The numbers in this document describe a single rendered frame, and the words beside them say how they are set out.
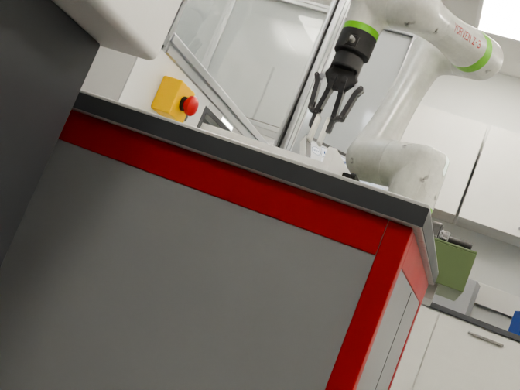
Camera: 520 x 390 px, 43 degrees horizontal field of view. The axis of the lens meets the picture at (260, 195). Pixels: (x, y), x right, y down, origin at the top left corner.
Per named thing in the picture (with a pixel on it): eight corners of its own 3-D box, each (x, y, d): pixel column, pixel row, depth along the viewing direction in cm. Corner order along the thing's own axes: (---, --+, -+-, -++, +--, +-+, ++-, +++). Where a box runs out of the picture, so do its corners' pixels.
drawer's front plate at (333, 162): (339, 222, 167) (354, 182, 168) (317, 195, 139) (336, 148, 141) (332, 220, 167) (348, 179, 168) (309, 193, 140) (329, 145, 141)
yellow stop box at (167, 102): (185, 126, 135) (199, 94, 136) (171, 114, 128) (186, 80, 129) (164, 119, 136) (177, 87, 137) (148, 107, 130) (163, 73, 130)
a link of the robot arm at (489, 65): (461, 82, 202) (471, 42, 202) (502, 87, 194) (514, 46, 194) (437, 66, 188) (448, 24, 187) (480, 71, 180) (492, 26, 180)
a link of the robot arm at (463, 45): (439, 64, 188) (451, 25, 187) (479, 69, 181) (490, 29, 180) (379, 24, 159) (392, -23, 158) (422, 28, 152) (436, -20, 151)
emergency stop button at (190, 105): (195, 120, 133) (203, 101, 133) (187, 113, 129) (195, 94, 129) (182, 115, 134) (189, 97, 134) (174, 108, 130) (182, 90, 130)
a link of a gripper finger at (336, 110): (343, 81, 167) (349, 82, 166) (331, 123, 165) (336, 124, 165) (341, 75, 163) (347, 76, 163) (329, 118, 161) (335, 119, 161)
